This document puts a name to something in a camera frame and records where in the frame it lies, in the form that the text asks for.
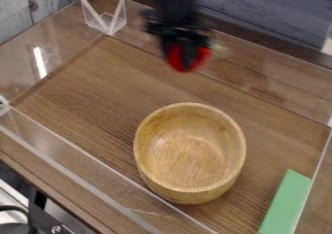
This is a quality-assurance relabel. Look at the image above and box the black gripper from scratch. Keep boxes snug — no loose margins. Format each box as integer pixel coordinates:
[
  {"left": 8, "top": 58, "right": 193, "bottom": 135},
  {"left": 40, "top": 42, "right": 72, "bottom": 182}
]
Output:
[{"left": 144, "top": 0, "right": 211, "bottom": 71}]

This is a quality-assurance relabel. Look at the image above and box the red plush strawberry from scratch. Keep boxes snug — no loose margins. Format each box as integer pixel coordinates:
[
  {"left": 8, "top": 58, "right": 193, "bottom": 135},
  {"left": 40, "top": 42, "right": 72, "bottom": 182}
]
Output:
[{"left": 165, "top": 44, "right": 225, "bottom": 73}]

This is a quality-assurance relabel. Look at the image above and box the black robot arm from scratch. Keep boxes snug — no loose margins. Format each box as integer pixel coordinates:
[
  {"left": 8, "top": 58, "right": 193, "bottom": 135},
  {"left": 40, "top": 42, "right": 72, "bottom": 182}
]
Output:
[{"left": 144, "top": 0, "right": 213, "bottom": 73}]

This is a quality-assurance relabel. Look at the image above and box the wooden bowl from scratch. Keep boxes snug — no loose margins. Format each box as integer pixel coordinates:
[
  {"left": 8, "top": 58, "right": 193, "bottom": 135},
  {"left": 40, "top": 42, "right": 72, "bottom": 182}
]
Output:
[{"left": 133, "top": 102, "right": 247, "bottom": 205}]

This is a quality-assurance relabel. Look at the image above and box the green tape strip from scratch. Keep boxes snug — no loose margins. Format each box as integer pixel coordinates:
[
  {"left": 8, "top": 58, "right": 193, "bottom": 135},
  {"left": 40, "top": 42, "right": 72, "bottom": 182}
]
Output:
[{"left": 257, "top": 170, "right": 311, "bottom": 234}]

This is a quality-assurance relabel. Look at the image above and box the clear acrylic corner bracket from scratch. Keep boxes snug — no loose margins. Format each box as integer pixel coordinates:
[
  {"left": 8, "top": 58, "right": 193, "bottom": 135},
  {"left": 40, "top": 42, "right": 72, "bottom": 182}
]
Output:
[{"left": 80, "top": 0, "right": 127, "bottom": 36}]

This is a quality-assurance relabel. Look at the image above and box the black cable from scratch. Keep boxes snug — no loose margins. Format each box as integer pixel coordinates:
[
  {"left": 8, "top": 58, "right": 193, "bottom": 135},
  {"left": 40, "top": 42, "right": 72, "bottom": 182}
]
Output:
[{"left": 0, "top": 204, "right": 36, "bottom": 234}]

